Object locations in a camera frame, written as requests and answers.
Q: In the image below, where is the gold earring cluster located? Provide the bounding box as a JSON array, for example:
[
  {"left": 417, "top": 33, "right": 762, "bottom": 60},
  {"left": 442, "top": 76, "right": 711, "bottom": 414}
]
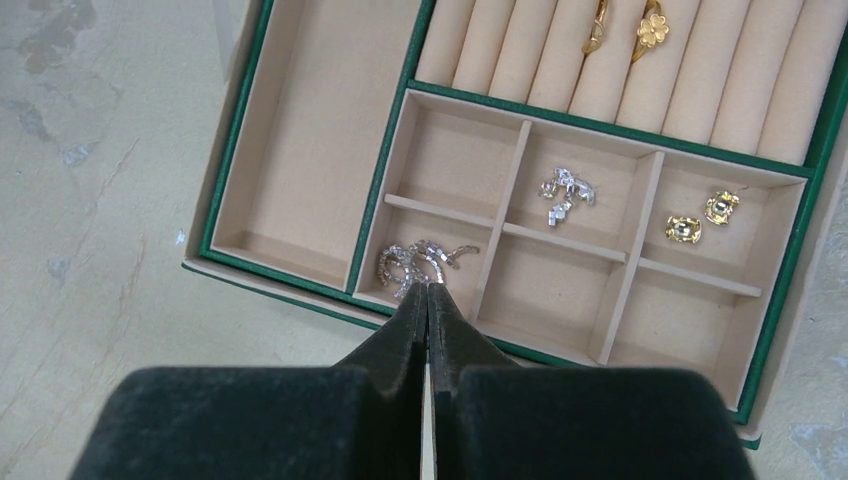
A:
[{"left": 376, "top": 240, "right": 480, "bottom": 300}]

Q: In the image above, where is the gold stud pair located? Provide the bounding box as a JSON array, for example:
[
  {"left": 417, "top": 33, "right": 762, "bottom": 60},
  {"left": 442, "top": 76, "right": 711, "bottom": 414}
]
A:
[{"left": 664, "top": 190, "right": 741, "bottom": 245}]

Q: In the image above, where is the green jewelry box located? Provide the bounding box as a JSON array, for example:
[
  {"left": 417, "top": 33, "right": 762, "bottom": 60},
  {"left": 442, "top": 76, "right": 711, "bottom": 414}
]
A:
[{"left": 180, "top": 0, "right": 848, "bottom": 452}]

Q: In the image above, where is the copper ring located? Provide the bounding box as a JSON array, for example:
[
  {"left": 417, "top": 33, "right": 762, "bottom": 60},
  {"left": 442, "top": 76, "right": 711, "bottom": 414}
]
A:
[{"left": 580, "top": 0, "right": 612, "bottom": 57}]

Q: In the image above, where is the gold ring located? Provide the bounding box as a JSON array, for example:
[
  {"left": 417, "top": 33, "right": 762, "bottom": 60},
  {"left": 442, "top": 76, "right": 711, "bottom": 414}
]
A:
[{"left": 629, "top": 0, "right": 672, "bottom": 65}]

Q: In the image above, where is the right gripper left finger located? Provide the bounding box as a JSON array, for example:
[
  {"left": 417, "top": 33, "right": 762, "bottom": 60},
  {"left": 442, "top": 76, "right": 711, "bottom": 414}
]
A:
[{"left": 71, "top": 284, "right": 427, "bottom": 479}]

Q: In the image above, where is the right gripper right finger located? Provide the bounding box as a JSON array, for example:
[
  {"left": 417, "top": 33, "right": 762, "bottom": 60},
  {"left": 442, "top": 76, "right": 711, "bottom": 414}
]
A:
[{"left": 427, "top": 283, "right": 755, "bottom": 479}]

